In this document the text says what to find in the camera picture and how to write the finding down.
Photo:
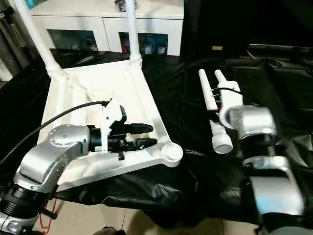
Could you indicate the white plastic table leg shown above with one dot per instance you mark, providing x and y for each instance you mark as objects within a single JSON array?
[
  {"x": 220, "y": 76},
  {"x": 134, "y": 36},
  {"x": 36, "y": 36},
  {"x": 221, "y": 142}
]

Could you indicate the white plastic table top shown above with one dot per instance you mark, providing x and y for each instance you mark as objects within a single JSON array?
[{"x": 85, "y": 98}]

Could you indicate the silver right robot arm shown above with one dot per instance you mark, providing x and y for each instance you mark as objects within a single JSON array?
[{"x": 256, "y": 120}]

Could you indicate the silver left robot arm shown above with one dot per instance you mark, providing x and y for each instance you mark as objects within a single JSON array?
[{"x": 49, "y": 151}]

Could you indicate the black glossy mat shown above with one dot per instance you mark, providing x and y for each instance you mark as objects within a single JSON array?
[{"x": 183, "y": 110}]

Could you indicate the small yellow label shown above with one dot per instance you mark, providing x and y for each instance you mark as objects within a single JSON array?
[{"x": 217, "y": 48}]

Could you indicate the small white jar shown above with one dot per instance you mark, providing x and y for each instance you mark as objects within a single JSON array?
[
  {"x": 160, "y": 50},
  {"x": 148, "y": 50}
]

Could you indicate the red bottle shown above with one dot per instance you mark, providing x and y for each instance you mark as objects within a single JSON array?
[{"x": 125, "y": 50}]

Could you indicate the long black bar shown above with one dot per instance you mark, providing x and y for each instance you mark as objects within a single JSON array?
[{"x": 281, "y": 48}]

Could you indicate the white sideboard cabinet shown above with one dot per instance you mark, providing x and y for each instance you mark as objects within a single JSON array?
[{"x": 85, "y": 22}]

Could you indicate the bag of black parts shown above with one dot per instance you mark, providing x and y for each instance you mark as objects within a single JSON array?
[{"x": 121, "y": 5}]

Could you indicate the grey tripod stand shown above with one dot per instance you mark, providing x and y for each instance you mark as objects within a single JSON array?
[{"x": 12, "y": 44}]

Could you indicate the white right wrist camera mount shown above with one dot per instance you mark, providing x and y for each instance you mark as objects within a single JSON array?
[{"x": 230, "y": 98}]

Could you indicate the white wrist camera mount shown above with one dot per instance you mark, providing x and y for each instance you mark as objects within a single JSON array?
[
  {"x": 230, "y": 98},
  {"x": 110, "y": 112}
]

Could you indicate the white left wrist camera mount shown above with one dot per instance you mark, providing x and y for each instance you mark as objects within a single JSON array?
[{"x": 110, "y": 112}]

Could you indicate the black metal folding frame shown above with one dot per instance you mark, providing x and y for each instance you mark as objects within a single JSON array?
[{"x": 49, "y": 213}]

